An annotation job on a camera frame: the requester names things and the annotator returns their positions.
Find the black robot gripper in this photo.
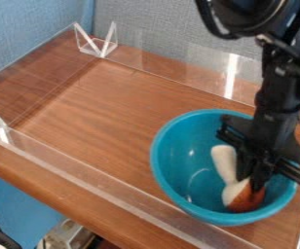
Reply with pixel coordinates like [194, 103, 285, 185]
[217, 102, 300, 193]

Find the brown and white toy mushroom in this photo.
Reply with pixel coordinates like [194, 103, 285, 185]
[212, 145, 267, 213]

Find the blue plastic bowl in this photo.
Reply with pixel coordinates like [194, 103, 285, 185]
[150, 109, 297, 227]

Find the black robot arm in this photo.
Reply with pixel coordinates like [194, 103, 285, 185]
[194, 0, 300, 191]

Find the clear acrylic table barrier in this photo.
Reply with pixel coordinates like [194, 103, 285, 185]
[0, 30, 300, 249]

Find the white power strip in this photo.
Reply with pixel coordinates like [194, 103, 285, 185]
[35, 219, 96, 249]

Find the clear acrylic corner bracket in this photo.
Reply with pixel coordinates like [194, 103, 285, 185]
[74, 22, 120, 58]

